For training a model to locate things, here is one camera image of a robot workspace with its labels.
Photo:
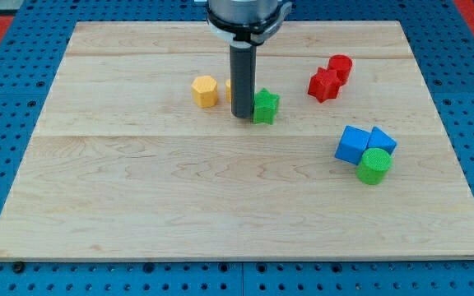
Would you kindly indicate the red cylinder block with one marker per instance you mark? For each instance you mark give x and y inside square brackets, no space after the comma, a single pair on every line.
[342,65]

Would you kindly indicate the yellow heart block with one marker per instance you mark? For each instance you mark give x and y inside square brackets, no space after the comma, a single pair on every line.
[228,94]

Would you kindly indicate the green star block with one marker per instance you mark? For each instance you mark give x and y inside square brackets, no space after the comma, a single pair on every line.
[265,106]

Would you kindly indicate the red star block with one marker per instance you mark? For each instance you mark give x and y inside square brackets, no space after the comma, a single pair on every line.
[324,84]

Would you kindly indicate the light wooden board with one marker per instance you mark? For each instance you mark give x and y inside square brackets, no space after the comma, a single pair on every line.
[124,166]

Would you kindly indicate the yellow hexagon block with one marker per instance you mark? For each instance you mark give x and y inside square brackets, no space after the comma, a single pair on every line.
[205,91]

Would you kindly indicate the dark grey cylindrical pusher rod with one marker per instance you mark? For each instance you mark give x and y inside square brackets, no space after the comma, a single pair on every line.
[242,80]

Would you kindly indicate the blue cube block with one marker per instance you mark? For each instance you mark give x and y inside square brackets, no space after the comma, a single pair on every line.
[352,144]

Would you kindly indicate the green cylinder block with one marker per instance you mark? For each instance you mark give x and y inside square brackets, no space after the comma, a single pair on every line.
[373,166]

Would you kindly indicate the blue triangle block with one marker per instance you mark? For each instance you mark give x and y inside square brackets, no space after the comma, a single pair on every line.
[380,139]

